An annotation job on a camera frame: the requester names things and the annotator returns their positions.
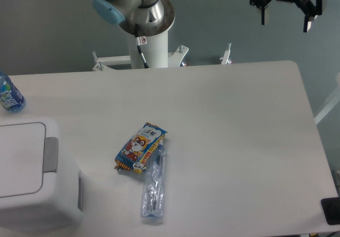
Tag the grey trash can lid button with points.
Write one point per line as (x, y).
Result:
(50, 157)

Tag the white trash can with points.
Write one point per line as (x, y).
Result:
(33, 201)

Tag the black object at table edge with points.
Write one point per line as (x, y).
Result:
(330, 207)

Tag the colourful cartoon snack packet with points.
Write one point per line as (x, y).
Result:
(135, 153)

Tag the clear empty plastic bottle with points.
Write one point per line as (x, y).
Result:
(152, 201)

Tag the blue labelled drink bottle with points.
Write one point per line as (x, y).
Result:
(12, 99)

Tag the white frame bar right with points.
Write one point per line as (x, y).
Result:
(330, 102)

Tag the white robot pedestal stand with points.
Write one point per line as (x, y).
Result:
(146, 52)

